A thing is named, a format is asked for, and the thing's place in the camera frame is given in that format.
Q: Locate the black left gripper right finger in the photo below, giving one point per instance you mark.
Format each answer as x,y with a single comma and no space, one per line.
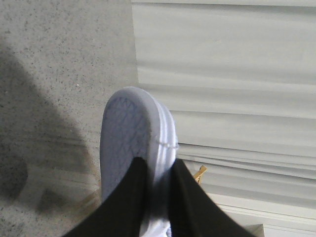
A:
192,213

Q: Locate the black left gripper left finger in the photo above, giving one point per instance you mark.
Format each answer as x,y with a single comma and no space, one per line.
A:
121,214

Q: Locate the light blue slipper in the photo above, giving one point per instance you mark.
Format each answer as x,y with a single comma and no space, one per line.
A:
135,124

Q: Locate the yellow wooden frame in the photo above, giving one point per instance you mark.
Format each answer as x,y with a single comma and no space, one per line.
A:
198,176

